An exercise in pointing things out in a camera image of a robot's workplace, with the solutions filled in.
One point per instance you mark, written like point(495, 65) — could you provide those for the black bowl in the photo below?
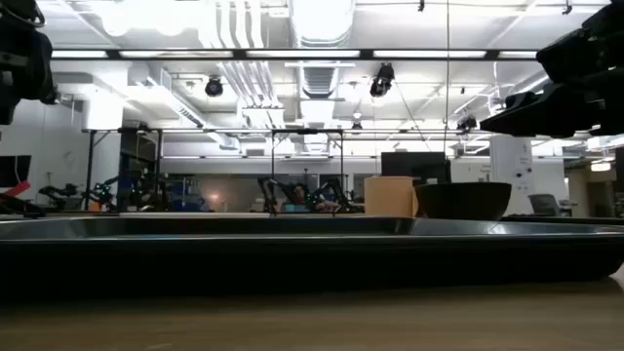
point(463, 200)

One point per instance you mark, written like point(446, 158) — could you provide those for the pale orange mug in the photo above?
point(390, 197)

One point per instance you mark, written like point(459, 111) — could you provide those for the black plastic serving tray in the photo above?
point(292, 263)

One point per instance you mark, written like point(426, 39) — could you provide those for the white pillar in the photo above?
point(512, 175)

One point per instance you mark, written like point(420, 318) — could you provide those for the grey office chair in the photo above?
point(543, 205)

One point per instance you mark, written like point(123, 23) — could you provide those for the red object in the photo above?
point(19, 189)

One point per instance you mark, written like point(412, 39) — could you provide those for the blue storage bins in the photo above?
point(187, 197)

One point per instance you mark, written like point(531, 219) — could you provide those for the small black ceiling spotlight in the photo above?
point(357, 126)

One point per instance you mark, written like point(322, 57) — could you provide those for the person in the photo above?
point(300, 197)

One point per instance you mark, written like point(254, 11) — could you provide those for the small blue container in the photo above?
point(289, 208)

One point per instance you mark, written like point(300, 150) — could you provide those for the glowing wall lamp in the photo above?
point(600, 166)

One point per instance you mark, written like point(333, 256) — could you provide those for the black aluminium table frame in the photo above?
point(113, 54)

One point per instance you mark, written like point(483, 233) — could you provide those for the black wall screen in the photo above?
point(14, 170)

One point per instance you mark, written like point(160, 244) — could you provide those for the white round air duct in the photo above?
point(322, 19)

